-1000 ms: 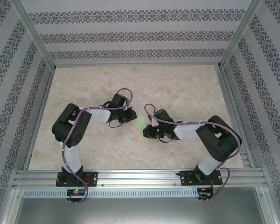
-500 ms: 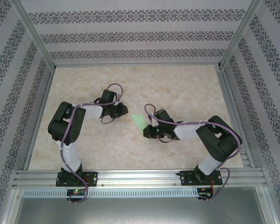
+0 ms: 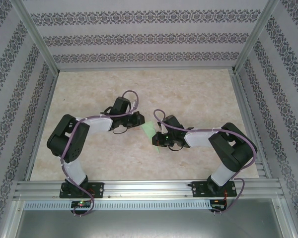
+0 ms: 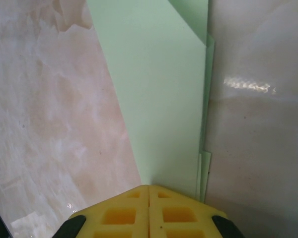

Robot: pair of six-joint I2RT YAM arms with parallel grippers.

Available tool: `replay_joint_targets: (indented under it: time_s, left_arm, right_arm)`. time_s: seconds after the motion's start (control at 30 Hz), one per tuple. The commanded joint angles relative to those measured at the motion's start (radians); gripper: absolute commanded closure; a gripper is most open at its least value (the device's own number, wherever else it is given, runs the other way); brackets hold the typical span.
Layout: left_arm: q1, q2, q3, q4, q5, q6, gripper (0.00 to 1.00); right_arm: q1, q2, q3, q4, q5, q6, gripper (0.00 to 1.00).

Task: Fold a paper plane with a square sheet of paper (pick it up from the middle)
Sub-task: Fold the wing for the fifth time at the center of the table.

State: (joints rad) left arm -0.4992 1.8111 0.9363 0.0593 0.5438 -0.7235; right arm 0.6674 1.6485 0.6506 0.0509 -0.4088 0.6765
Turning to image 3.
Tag aluminium mounting rail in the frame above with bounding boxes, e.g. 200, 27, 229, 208
13, 180, 285, 199

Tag aluminium frame post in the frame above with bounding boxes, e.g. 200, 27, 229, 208
232, 0, 281, 74
11, 0, 60, 75

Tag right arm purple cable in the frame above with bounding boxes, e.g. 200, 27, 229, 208
153, 109, 257, 216

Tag circuit board with green light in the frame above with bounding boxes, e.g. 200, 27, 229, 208
71, 201, 93, 208

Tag small dark circuit board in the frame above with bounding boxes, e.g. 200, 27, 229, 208
211, 199, 228, 208

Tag slotted white cable duct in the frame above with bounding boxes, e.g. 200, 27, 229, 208
23, 200, 212, 210

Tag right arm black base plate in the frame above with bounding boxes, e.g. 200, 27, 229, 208
192, 180, 236, 198

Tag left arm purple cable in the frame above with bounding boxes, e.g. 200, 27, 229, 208
60, 89, 140, 218

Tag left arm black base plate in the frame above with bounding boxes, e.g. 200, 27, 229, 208
60, 182, 104, 199

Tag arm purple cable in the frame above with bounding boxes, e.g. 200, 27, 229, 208
60, 89, 140, 218
153, 109, 257, 216

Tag aluminium side rail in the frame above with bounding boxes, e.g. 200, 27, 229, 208
229, 69, 273, 179
24, 71, 59, 181

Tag light green paper sheet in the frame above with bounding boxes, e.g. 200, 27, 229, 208
140, 120, 162, 154

